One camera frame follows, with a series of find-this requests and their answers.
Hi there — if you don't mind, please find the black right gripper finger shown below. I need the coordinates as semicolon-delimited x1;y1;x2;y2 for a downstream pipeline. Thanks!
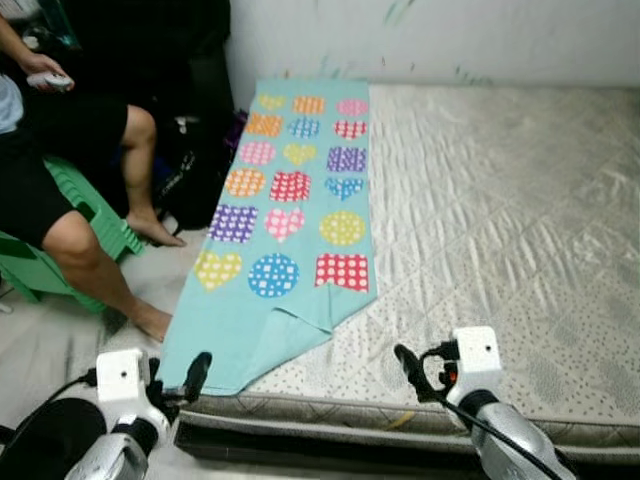
393;344;433;403

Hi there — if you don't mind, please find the teal blanket with colourful hearts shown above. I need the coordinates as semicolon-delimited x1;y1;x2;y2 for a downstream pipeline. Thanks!
158;78;380;397

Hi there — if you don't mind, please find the grey patterned quilted mattress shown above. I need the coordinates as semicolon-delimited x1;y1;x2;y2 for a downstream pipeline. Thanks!
175;83;640;451

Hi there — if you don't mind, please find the green plastic stool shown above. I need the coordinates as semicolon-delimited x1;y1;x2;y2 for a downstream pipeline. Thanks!
0;155;147;307

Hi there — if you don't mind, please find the black bag with white print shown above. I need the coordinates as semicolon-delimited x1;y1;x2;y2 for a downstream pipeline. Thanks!
152;108;247;237

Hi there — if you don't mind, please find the white handheld controller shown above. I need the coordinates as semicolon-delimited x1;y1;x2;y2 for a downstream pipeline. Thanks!
27;72;76;94

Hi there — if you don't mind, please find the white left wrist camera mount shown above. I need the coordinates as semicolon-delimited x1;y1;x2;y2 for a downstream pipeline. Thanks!
96;348;171;433

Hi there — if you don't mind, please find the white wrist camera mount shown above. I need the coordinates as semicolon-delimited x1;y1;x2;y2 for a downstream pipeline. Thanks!
445;326;504;406
96;348;171;433

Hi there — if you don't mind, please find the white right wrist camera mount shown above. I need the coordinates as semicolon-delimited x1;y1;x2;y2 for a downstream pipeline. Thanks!
445;326;504;406

